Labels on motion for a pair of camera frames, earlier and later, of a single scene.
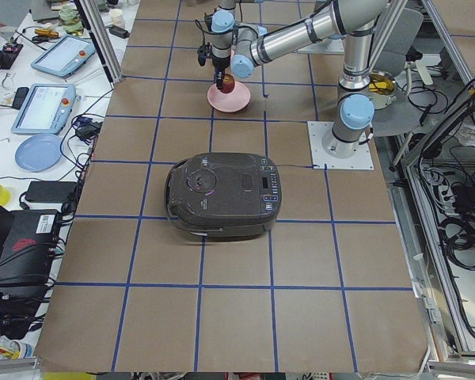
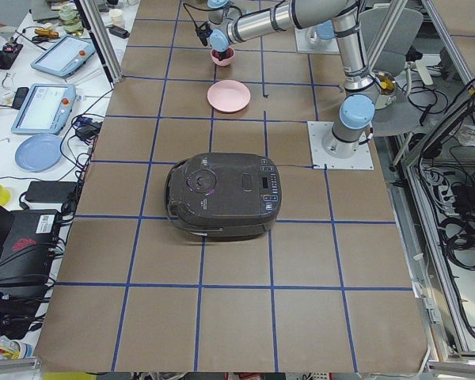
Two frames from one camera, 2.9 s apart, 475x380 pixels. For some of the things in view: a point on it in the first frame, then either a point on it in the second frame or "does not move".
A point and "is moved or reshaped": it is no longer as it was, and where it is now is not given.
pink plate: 233,101 does not move
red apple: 229,84 is moved or reshaped
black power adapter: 51,191 does not move
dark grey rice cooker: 224,195 does not move
